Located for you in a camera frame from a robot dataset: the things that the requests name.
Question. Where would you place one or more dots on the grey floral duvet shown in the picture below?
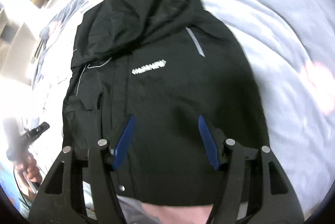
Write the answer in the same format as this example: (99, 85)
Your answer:
(289, 45)

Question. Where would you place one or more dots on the person's left hand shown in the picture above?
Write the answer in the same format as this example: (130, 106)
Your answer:
(28, 170)

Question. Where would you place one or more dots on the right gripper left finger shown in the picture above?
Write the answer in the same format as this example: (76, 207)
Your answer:
(121, 141)

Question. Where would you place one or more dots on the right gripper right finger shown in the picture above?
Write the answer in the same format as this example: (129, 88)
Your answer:
(211, 141)

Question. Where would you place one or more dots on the black jacket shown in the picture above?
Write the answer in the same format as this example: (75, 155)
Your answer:
(166, 62)

